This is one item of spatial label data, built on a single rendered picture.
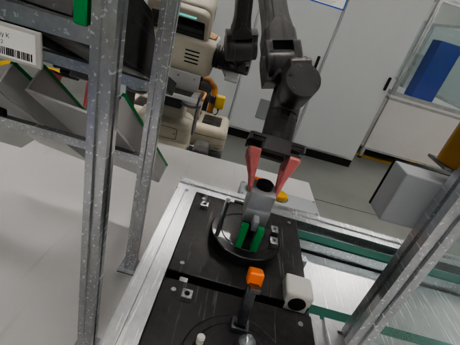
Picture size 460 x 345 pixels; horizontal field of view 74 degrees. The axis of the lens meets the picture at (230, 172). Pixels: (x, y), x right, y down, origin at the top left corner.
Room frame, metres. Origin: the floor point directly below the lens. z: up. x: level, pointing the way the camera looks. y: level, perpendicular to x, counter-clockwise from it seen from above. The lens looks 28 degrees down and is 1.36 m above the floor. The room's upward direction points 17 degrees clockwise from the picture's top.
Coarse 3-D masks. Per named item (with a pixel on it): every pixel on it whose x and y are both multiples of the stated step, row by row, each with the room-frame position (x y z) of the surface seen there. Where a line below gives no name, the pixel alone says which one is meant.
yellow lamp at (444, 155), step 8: (456, 128) 0.37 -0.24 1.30; (456, 136) 0.36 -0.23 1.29; (448, 144) 0.36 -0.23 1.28; (456, 144) 0.36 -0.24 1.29; (440, 152) 0.37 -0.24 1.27; (448, 152) 0.36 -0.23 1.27; (456, 152) 0.35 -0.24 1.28; (440, 160) 0.36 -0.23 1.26; (448, 160) 0.35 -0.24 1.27; (456, 160) 0.35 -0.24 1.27; (456, 168) 0.34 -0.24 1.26
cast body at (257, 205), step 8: (256, 184) 0.47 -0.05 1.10; (264, 184) 0.47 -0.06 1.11; (272, 184) 0.48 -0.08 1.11; (248, 192) 0.48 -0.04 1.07; (256, 192) 0.45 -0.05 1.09; (264, 192) 0.46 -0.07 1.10; (272, 192) 0.47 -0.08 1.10; (248, 200) 0.45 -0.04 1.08; (256, 200) 0.45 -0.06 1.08; (264, 200) 0.45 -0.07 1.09; (272, 200) 0.45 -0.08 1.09; (248, 208) 0.44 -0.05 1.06; (256, 208) 0.45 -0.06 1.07; (264, 208) 0.45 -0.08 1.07; (248, 216) 0.44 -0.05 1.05; (256, 216) 0.44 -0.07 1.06; (264, 216) 0.44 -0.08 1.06; (256, 224) 0.42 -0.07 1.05; (264, 224) 0.44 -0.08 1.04
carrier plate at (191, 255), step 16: (192, 208) 0.52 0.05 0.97; (208, 208) 0.54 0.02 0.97; (240, 208) 0.58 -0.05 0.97; (192, 224) 0.48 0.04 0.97; (208, 224) 0.49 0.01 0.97; (272, 224) 0.55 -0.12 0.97; (288, 224) 0.57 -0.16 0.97; (192, 240) 0.43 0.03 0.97; (208, 240) 0.44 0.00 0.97; (288, 240) 0.52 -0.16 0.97; (176, 256) 0.38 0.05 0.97; (192, 256) 0.39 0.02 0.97; (208, 256) 0.40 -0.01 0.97; (288, 256) 0.47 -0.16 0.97; (176, 272) 0.35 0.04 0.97; (192, 272) 0.36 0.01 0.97; (208, 272) 0.37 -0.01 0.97; (224, 272) 0.38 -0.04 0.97; (240, 272) 0.39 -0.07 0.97; (272, 272) 0.41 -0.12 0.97; (288, 272) 0.42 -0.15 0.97; (224, 288) 0.35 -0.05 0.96; (240, 288) 0.36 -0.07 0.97; (272, 288) 0.38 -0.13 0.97; (272, 304) 0.36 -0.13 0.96
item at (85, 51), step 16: (16, 0) 0.29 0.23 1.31; (32, 0) 0.29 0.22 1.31; (48, 0) 0.29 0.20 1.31; (64, 0) 0.29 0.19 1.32; (128, 16) 0.37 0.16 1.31; (144, 16) 0.41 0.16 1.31; (128, 32) 0.37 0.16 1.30; (144, 32) 0.41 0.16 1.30; (80, 48) 0.40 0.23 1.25; (128, 48) 0.38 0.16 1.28; (144, 48) 0.42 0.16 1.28; (128, 64) 0.39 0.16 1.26; (144, 64) 0.42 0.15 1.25
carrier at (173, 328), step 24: (168, 288) 0.32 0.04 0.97; (192, 288) 0.33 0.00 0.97; (168, 312) 0.28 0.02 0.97; (192, 312) 0.29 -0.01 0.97; (216, 312) 0.30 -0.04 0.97; (264, 312) 0.32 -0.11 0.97; (288, 312) 0.34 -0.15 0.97; (144, 336) 0.24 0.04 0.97; (168, 336) 0.24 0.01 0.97; (192, 336) 0.24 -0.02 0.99; (216, 336) 0.25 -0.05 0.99; (240, 336) 0.22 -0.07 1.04; (264, 336) 0.27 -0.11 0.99; (288, 336) 0.30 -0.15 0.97; (312, 336) 0.31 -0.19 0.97
